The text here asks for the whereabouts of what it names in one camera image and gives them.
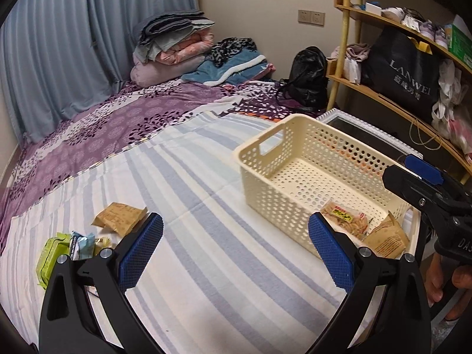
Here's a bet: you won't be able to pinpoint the leopard print cloth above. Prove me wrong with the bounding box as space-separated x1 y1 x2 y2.
206 37 257 68

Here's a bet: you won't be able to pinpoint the brown paper snack packet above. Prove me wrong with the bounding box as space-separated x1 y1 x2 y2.
363 211 411 259
91 202 148 237

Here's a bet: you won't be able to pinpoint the black backpack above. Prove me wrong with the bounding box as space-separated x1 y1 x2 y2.
276 46 329 111

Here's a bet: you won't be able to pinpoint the blue fleece blanket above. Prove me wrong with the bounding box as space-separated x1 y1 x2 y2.
181 52 268 87

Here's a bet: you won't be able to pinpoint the clear rice cracker packet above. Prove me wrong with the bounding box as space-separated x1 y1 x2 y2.
320 199 375 240

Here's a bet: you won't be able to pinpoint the grey-green folded blanket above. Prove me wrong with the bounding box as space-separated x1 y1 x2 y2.
135 37 196 61

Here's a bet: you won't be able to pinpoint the purple floral bedsheet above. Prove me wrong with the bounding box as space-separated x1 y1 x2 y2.
0 77 329 251

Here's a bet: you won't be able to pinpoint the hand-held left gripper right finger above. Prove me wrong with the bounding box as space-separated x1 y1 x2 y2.
308 212 432 354

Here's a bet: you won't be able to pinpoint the green snack packet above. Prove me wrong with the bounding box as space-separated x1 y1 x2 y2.
36 232 72 290

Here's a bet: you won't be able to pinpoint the striped blue white blanket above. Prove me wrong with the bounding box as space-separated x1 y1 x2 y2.
0 112 428 354

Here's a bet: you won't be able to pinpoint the green cardboard box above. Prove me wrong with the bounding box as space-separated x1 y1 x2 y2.
444 24 472 67

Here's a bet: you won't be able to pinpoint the blue-grey curtain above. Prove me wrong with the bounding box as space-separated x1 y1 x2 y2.
0 0 201 144

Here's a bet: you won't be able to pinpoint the cream perforated plastic basket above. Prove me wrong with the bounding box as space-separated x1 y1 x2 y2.
234 114 421 260

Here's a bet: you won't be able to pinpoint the lilac white sneaker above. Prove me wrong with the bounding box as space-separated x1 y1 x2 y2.
418 20 448 48

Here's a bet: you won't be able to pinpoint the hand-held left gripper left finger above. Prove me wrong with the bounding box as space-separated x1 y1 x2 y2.
38 212 165 354

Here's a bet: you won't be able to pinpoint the black shopping bag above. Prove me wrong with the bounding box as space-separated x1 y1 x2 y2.
360 26 441 122

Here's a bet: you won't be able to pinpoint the white plastic bags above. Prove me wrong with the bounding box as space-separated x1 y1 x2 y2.
431 59 472 155

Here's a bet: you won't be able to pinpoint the pink folded quilt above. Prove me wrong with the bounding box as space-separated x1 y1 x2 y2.
157 31 216 65

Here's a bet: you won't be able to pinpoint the pink cloth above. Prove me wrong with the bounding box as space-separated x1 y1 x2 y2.
330 43 371 83

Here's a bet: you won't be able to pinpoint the person's right hand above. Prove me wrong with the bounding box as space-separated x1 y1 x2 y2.
424 253 472 321

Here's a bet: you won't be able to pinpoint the wooden bamboo shelf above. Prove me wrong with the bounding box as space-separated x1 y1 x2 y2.
326 0 472 185

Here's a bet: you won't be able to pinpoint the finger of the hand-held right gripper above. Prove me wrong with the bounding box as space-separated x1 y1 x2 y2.
381 165 443 212
402 154 445 186

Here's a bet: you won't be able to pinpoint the light blue snack packet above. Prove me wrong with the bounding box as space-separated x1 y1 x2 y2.
69 231 96 261

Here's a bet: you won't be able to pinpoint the dark grey folded blanket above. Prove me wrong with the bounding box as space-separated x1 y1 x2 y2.
133 9 216 43

